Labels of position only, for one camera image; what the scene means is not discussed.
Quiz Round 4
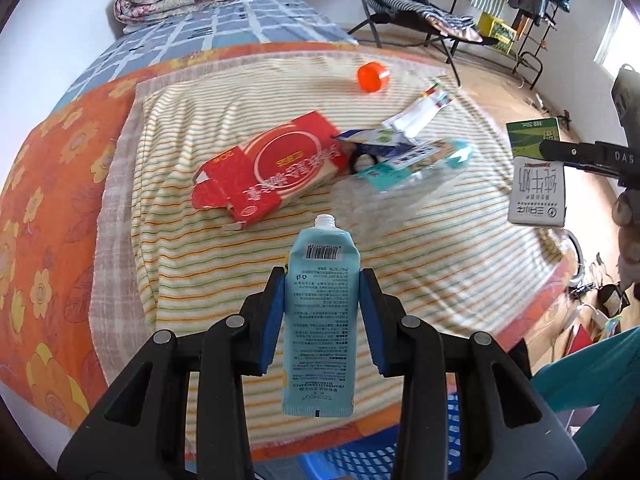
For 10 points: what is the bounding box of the striped chair cushion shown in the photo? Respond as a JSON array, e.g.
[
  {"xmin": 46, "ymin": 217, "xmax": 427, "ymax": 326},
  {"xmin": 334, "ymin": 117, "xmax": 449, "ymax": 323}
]
[{"xmin": 375, "ymin": 0, "xmax": 483, "ymax": 43}]

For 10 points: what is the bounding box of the window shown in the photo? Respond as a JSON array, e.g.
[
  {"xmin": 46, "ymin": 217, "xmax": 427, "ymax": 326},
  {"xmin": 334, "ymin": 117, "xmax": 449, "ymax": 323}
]
[{"xmin": 595, "ymin": 0, "xmax": 631, "ymax": 81}]

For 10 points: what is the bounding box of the black clothes rack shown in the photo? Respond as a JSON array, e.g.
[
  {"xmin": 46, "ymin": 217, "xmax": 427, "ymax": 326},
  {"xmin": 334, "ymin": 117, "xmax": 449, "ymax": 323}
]
[{"xmin": 465, "ymin": 0, "xmax": 573, "ymax": 91}]

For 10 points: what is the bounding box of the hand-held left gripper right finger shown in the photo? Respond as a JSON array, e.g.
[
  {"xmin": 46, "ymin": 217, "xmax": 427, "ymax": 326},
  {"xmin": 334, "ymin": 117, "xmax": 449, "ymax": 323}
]
[{"xmin": 360, "ymin": 267, "xmax": 588, "ymax": 480}]

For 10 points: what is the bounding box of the blue plaid bed sheet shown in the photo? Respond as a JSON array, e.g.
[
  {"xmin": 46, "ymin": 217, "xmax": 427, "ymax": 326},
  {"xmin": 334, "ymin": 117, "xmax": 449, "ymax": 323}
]
[{"xmin": 50, "ymin": 0, "xmax": 358, "ymax": 116}]

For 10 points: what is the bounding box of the blue plastic basket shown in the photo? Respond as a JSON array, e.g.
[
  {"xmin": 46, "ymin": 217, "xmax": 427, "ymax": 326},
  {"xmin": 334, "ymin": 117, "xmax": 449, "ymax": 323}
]
[{"xmin": 267, "ymin": 392, "xmax": 463, "ymax": 480}]

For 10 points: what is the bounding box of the orange plastic cap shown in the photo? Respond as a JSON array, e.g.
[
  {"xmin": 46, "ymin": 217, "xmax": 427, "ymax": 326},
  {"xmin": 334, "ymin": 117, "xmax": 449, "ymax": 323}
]
[{"xmin": 356, "ymin": 61, "xmax": 391, "ymax": 94}]

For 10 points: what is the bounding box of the clear teal plastic packaging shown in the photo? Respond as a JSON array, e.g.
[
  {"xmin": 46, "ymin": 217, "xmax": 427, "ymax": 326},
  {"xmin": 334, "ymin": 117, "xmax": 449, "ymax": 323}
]
[{"xmin": 357, "ymin": 137, "xmax": 473, "ymax": 191}]

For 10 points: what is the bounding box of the grey green milk carton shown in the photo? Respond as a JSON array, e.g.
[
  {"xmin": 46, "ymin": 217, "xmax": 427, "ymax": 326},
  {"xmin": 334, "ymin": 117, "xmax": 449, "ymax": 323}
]
[{"xmin": 506, "ymin": 117, "xmax": 568, "ymax": 228}]

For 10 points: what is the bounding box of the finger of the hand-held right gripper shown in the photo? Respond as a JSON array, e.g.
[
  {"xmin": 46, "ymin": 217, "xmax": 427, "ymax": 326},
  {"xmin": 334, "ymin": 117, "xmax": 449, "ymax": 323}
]
[{"xmin": 539, "ymin": 139, "xmax": 640, "ymax": 178}]

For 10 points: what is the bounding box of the red cardboard box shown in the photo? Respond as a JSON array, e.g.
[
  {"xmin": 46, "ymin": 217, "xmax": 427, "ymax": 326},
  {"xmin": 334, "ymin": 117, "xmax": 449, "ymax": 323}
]
[{"xmin": 191, "ymin": 111, "xmax": 351, "ymax": 223}]

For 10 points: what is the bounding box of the person's teal pant leg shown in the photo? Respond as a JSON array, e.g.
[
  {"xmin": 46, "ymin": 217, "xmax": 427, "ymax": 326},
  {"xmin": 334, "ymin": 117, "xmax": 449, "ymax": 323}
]
[{"xmin": 530, "ymin": 325, "xmax": 640, "ymax": 461}]

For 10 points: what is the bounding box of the striped cream blanket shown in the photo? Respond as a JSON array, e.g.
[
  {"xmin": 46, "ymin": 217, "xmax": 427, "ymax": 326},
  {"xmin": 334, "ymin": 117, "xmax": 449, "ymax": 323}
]
[{"xmin": 91, "ymin": 50, "xmax": 571, "ymax": 453}]

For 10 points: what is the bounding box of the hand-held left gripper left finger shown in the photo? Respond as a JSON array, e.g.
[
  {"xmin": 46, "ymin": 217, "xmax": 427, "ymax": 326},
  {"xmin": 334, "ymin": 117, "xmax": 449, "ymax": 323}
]
[{"xmin": 57, "ymin": 265, "xmax": 287, "ymax": 480}]

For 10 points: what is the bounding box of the blue white carton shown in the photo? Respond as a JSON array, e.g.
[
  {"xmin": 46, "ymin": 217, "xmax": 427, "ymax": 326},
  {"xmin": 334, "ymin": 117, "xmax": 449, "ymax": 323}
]
[{"xmin": 334, "ymin": 127, "xmax": 416, "ymax": 161}]

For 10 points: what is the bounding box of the orange floral bed sheet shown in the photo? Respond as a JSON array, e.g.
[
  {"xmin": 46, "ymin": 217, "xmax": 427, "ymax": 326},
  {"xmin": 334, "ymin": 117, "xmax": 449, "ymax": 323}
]
[{"xmin": 0, "ymin": 42, "xmax": 581, "ymax": 463}]

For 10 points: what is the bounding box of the light blue hand cream tube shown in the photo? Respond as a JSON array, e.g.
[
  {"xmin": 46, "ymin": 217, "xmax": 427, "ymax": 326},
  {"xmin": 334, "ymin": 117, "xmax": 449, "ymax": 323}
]
[{"xmin": 281, "ymin": 214, "xmax": 362, "ymax": 418}]

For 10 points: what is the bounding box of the yellow plastic crate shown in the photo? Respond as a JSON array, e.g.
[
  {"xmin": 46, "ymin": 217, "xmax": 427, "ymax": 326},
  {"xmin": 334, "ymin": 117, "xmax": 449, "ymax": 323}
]
[{"xmin": 477, "ymin": 11, "xmax": 518, "ymax": 53}]

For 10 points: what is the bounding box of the person's right hand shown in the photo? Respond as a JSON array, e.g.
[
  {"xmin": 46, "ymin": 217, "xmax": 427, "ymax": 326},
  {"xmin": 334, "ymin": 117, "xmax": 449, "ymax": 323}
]
[{"xmin": 612, "ymin": 187, "xmax": 640, "ymax": 293}]

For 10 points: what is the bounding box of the black hair tie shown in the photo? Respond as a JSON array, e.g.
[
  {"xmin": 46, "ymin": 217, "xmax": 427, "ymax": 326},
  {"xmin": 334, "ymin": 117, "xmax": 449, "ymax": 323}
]
[{"xmin": 348, "ymin": 152, "xmax": 383, "ymax": 176}]

